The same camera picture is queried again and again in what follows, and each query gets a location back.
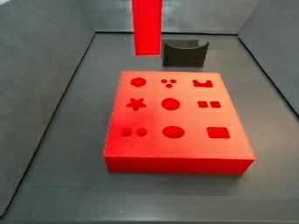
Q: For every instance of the red rectangular gripper bar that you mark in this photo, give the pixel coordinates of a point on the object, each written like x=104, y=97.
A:
x=147, y=26

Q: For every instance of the black arch object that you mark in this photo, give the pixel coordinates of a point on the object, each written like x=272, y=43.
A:
x=184, y=53

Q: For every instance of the red shape sorter block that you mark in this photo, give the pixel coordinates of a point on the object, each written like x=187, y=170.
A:
x=175, y=124

